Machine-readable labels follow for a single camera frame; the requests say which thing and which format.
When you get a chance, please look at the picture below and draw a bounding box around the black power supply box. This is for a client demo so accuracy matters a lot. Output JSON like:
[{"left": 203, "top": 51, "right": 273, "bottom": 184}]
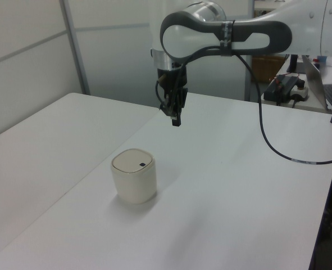
[{"left": 263, "top": 74, "right": 299, "bottom": 105}]

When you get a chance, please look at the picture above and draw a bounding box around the black hanging arm cable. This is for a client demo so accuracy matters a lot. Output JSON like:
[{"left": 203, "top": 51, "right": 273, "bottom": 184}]
[{"left": 155, "top": 46, "right": 332, "bottom": 165}]

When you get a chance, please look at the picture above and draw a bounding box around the grey partition post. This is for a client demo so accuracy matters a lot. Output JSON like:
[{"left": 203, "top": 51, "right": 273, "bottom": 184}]
[{"left": 243, "top": 0, "right": 257, "bottom": 102}]

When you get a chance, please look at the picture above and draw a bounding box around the yellow cardboard box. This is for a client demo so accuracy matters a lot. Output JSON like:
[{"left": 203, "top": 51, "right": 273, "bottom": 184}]
[{"left": 251, "top": 55, "right": 285, "bottom": 83}]

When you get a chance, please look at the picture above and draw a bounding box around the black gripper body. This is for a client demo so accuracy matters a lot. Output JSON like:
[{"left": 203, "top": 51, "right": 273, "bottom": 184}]
[{"left": 157, "top": 66, "right": 188, "bottom": 92}]

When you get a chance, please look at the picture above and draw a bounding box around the black monitor stand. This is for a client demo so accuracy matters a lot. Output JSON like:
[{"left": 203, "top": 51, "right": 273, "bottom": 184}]
[{"left": 288, "top": 54, "right": 299, "bottom": 74}]

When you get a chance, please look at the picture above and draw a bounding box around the small white trash can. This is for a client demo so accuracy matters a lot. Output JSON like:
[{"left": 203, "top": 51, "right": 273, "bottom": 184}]
[{"left": 111, "top": 148, "right": 157, "bottom": 205}]

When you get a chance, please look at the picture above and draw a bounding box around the black cable strap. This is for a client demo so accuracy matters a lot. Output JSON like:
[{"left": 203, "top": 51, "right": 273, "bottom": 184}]
[{"left": 220, "top": 19, "right": 236, "bottom": 57}]

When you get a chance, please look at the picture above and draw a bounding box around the cream trash can lid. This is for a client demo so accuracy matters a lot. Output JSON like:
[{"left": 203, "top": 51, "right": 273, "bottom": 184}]
[{"left": 112, "top": 148, "right": 154, "bottom": 173}]

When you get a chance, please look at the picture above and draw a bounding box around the grey emergency stop button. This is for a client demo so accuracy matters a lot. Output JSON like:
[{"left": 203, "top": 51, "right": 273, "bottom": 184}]
[{"left": 290, "top": 80, "right": 310, "bottom": 102}]

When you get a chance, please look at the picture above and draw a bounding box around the silver laptop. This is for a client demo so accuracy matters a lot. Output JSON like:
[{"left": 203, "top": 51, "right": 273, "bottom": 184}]
[{"left": 301, "top": 54, "right": 332, "bottom": 111}]

